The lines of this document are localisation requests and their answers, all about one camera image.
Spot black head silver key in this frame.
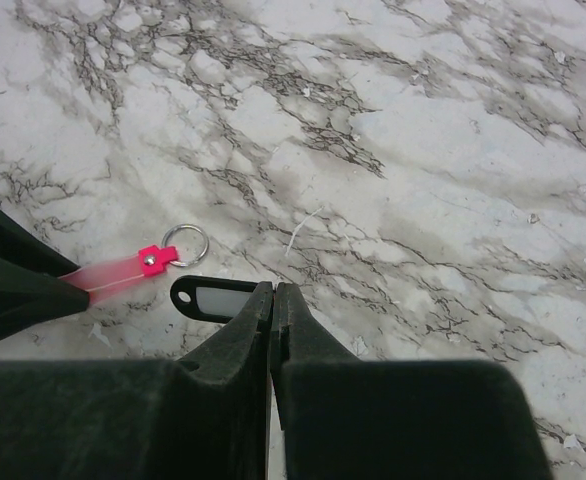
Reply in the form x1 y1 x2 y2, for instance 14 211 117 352
170 275 257 324

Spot pink keyring strap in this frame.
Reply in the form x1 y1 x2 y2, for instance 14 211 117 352
57 222 210 307

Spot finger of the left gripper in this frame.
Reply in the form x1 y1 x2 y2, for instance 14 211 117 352
0 210 89 341

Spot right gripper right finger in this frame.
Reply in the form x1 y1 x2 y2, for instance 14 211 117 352
272 283 552 479

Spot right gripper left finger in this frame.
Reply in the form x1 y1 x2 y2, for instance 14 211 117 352
0 282 273 479

